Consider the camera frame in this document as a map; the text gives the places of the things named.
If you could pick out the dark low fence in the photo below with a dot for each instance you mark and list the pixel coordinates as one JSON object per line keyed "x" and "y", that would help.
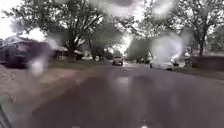
{"x": 208, "y": 62}

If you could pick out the wet grey asphalt road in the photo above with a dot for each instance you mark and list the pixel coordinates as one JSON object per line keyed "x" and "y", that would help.
{"x": 133, "y": 100}

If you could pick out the house with dark roof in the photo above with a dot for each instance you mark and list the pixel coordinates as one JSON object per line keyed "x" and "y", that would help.
{"x": 16, "y": 51}

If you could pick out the dense green tree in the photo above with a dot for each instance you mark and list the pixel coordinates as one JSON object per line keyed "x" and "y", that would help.
{"x": 137, "y": 50}

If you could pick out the grass strip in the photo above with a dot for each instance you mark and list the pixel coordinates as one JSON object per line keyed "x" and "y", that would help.
{"x": 203, "y": 73}

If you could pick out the white car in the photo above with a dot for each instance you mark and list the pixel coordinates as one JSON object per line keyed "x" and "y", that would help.
{"x": 163, "y": 65}

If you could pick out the leaf-strewn roadside verge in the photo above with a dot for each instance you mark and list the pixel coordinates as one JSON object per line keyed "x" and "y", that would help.
{"x": 40, "y": 85}

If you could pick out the large dark-trunked tree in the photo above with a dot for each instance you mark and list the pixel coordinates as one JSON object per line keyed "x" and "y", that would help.
{"x": 71, "y": 50}

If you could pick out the robot's own part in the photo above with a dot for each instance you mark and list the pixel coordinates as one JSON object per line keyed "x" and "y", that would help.
{"x": 144, "y": 126}

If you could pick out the tall leafy tree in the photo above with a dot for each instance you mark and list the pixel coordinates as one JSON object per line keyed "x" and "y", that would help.
{"x": 201, "y": 45}

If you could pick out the grey car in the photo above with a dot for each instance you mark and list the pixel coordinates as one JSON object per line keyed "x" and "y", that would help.
{"x": 117, "y": 60}

